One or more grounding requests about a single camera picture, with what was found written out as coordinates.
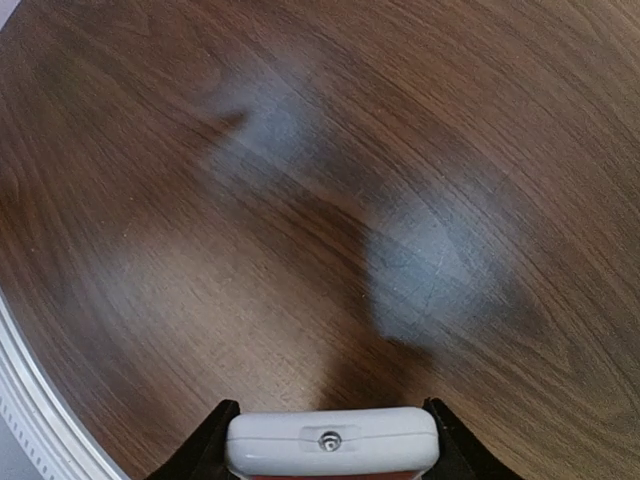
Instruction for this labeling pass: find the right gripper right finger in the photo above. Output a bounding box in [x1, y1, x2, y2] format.
[422, 398, 518, 480]

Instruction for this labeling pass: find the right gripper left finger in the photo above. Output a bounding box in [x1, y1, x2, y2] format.
[146, 400, 240, 480]

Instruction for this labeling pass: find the white remote control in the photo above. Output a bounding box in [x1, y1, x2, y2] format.
[225, 407, 440, 479]

